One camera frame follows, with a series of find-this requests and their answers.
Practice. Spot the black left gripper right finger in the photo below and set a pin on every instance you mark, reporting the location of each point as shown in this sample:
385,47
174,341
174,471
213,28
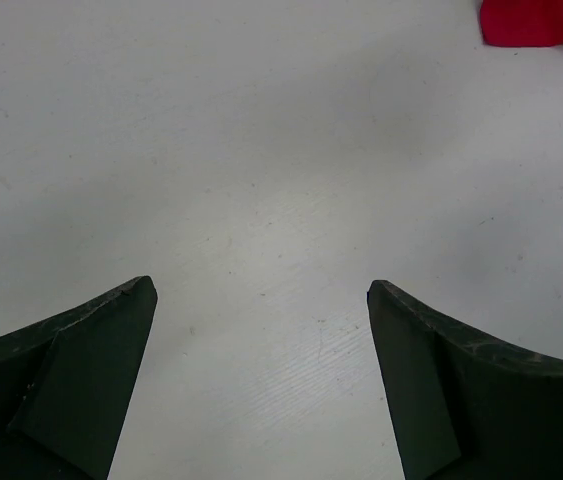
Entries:
463,403

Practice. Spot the bright red t shirt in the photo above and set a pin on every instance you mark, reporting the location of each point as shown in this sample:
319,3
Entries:
522,23

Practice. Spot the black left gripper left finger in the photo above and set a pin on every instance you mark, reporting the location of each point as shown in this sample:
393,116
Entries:
66,383

